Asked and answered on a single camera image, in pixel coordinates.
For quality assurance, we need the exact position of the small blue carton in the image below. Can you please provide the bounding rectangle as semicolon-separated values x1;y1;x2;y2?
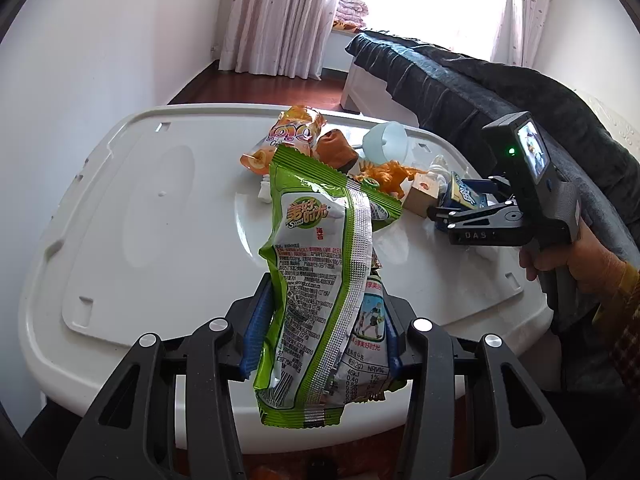
439;172;495;234

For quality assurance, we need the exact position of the green snack packet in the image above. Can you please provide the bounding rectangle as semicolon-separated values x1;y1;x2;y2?
252;142;404;428

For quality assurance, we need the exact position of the pink patterned curtain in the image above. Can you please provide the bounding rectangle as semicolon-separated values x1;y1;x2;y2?
509;0;557;70
219;0;352;82

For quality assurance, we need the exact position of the white bed frame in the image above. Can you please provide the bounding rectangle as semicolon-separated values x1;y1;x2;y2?
341;61;422;127

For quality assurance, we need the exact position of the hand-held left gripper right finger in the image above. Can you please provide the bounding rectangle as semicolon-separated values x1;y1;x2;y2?
380;285;586;480

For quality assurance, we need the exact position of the orange toy dinosaur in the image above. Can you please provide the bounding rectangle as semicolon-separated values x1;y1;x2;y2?
349;159;432;202

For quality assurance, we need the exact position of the wooden block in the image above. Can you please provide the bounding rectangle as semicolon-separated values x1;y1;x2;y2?
402;174;442;219

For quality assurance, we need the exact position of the brown bread toy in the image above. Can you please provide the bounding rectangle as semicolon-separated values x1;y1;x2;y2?
312;129;360;172

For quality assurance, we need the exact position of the dark blanket covered bed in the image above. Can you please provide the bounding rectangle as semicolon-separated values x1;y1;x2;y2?
345;30;640;333

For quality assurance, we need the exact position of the person's right forearm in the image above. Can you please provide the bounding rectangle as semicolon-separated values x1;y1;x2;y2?
591;259;640;392

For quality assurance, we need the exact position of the small white plastic bottle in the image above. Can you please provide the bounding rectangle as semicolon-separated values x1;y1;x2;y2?
426;154;455;197

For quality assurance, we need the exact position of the pale blue plastic cup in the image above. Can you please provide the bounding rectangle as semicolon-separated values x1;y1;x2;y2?
360;121;416;167

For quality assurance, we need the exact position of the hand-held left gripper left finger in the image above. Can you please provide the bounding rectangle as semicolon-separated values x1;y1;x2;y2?
57;275;275;480

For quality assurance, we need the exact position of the person's right hand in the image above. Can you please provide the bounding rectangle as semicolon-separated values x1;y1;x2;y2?
517;220;627;307

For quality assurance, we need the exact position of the orange snack packet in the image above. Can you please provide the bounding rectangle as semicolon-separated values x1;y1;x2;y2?
240;105;328;177

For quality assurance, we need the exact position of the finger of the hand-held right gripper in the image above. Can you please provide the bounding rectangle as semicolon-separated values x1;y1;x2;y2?
487;175;518;207
427;201;522;231

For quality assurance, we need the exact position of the stack of folded quilts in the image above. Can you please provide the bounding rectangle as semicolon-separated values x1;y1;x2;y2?
333;0;372;32

